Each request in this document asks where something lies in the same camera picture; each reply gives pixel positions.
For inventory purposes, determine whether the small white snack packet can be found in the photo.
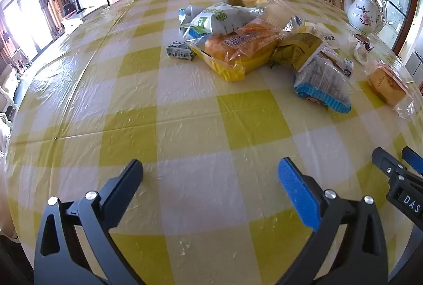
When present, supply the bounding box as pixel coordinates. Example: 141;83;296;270
342;58;355;78

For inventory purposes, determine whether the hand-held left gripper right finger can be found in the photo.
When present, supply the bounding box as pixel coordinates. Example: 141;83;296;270
278;157;389;285

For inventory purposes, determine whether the olive yellow snack packet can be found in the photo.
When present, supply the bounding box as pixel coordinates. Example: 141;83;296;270
269;33;326;72

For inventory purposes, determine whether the blue striped snack packet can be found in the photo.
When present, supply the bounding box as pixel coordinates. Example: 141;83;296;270
293;55;352;114

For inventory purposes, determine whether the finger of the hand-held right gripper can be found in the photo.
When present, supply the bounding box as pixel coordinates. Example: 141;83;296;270
401;147;423;178
372;148;407;184

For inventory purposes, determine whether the white floral teapot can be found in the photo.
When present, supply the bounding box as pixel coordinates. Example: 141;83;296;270
344;0;387;35

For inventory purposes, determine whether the white television cabinet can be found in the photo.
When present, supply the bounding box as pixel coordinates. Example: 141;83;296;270
61;5;106;28

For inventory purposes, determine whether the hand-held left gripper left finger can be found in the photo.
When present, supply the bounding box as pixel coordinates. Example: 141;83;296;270
33;159;146;285

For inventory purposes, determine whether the orange bread packet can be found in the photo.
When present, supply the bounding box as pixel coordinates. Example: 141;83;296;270
190;20;281;82

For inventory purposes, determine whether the green white snack bag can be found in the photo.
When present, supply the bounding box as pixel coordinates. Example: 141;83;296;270
180;2;265;39

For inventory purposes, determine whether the white blue snack packet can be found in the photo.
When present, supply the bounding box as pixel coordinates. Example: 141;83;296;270
281;16;318;38

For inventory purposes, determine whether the large bright window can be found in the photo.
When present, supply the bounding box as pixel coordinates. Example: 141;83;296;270
0;0;55;64

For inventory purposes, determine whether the clear wrapped cake packet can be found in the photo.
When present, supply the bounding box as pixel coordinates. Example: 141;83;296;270
365;62;415;120

